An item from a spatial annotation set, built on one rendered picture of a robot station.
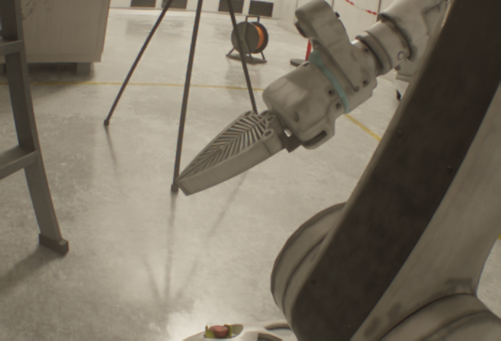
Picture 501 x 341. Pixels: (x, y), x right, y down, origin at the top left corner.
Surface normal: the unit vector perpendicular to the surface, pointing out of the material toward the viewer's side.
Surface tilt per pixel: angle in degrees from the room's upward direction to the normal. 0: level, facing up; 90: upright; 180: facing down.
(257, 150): 97
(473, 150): 70
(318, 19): 90
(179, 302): 0
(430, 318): 25
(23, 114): 93
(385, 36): 59
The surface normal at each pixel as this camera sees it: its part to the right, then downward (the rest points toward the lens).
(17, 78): -0.34, 0.35
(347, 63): 0.01, -0.04
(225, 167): 0.04, 0.56
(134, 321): 0.15, -0.92
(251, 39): -0.61, 0.20
